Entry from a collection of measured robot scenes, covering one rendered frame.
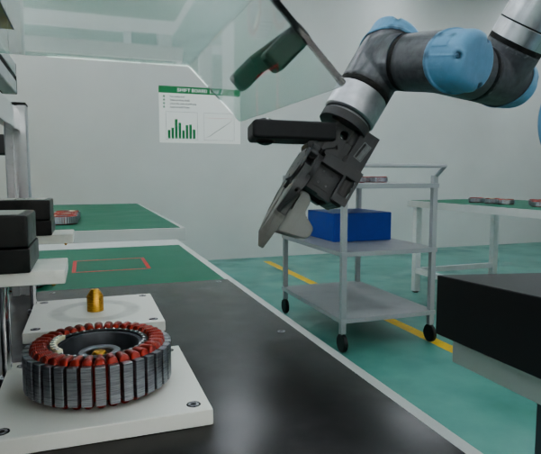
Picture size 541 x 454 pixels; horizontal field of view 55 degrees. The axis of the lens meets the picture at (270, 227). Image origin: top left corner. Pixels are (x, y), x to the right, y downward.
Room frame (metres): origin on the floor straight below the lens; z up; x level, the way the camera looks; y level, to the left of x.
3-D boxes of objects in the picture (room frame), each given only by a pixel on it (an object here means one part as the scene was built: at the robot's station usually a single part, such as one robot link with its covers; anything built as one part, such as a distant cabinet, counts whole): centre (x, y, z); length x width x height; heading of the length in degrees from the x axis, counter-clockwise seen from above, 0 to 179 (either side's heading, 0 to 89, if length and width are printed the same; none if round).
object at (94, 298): (0.63, 0.22, 0.80); 0.02 x 0.02 x 0.03
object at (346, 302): (3.23, -0.52, 0.51); 1.01 x 0.60 x 1.01; 19
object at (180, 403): (0.41, 0.14, 0.78); 0.15 x 0.15 x 0.01; 19
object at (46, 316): (0.63, 0.22, 0.78); 0.15 x 0.15 x 0.01; 19
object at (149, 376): (0.41, 0.14, 0.80); 0.11 x 0.11 x 0.04
